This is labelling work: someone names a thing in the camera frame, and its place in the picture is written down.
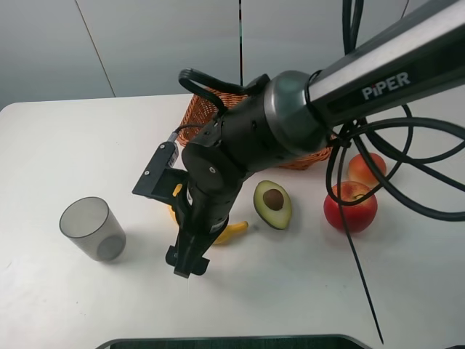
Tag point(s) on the translucent grey plastic cup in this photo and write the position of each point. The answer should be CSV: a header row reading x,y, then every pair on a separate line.
x,y
92,227

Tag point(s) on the orange wicker basket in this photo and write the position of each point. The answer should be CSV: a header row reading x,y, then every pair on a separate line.
x,y
200,111

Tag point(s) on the halved avocado with pit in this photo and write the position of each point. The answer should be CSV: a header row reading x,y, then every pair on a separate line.
x,y
273,204

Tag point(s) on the black cable tie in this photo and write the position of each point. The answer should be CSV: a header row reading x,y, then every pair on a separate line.
x,y
344,145

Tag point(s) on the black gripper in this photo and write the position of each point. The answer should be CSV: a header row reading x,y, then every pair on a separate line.
x,y
202,207

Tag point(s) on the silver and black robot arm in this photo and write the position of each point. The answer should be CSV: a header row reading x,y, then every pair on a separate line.
x,y
274,120

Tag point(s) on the orange peach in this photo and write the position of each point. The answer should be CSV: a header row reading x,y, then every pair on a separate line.
x,y
358,170

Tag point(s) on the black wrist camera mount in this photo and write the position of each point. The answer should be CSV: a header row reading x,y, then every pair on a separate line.
x,y
160,178

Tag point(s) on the yellow banana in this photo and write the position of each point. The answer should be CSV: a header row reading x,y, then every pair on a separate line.
x,y
229,233

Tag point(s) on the red apple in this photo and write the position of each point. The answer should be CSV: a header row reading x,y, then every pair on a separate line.
x,y
358,217

